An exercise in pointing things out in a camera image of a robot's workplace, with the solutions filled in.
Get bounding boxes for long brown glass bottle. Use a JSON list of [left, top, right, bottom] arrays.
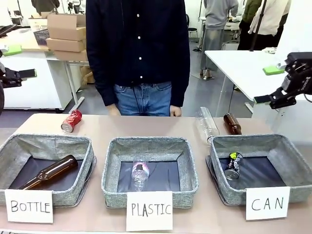
[[18, 154, 79, 191]]

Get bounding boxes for green sponge block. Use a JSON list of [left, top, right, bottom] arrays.
[[1, 44, 23, 56], [262, 65, 285, 75]]

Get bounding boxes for bystander in dark top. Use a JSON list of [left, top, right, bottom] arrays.
[[31, 0, 60, 16]]

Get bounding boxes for crushed black can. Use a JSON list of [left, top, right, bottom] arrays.
[[224, 152, 244, 181]]

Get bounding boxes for crushed clear plastic bottle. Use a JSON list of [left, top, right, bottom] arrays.
[[131, 159, 151, 192]]

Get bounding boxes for black plastic crate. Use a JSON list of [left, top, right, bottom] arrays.
[[33, 28, 50, 46]]

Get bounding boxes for black tripod pole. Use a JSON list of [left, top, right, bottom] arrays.
[[249, 0, 267, 53]]

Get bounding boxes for grey fabric basket plastic label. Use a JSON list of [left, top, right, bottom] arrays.
[[101, 136, 199, 209]]

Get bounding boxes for black office chair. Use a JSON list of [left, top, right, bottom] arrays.
[[185, 14, 199, 39]]

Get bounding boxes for white paper sign CAN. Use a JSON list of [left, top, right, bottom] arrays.
[[245, 186, 291, 221]]

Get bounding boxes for white table metal legs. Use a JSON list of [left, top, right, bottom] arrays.
[[204, 49, 290, 115]]

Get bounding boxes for crushed red soda can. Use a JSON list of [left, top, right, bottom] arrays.
[[60, 109, 83, 133]]

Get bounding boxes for grey fabric basket can label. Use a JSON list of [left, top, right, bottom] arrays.
[[206, 135, 312, 205]]

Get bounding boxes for flat cardboard box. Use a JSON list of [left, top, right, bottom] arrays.
[[46, 37, 87, 53], [53, 50, 89, 62]]

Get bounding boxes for person blue jeans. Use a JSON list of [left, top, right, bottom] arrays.
[[113, 81, 173, 117]]

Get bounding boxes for short brown glass bottle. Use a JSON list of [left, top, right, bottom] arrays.
[[223, 113, 242, 135]]

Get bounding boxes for bystander in olive jacket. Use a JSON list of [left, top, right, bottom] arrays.
[[237, 0, 264, 51]]

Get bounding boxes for grey fabric basket bottle label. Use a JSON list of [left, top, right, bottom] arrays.
[[0, 133, 98, 207]]

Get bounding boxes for bystander in grey skirt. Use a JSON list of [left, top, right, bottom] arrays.
[[199, 0, 239, 80]]

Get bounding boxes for large open cardboard box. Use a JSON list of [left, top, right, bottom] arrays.
[[47, 13, 87, 41]]

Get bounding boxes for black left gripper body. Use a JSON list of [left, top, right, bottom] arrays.
[[0, 63, 23, 88]]

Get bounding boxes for person right hand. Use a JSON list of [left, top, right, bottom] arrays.
[[107, 104, 121, 116]]

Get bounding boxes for white paper sign PLASTIC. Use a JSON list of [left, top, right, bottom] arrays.
[[125, 191, 174, 232]]

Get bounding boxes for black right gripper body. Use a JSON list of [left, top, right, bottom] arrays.
[[281, 52, 312, 97]]

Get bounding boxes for white desk with drawers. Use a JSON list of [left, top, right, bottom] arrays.
[[0, 31, 90, 113]]

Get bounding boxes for person dark navy shirt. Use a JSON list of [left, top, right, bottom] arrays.
[[85, 0, 191, 107]]

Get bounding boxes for white plastic crate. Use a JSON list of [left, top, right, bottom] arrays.
[[28, 17, 48, 31]]

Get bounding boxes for person left hand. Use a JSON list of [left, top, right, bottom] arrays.
[[170, 105, 183, 117]]

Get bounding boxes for bystander in cream jacket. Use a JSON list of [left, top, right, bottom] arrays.
[[247, 0, 292, 51]]

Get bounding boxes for white paper sign BOTTLE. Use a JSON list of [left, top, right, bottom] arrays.
[[4, 189, 54, 224]]

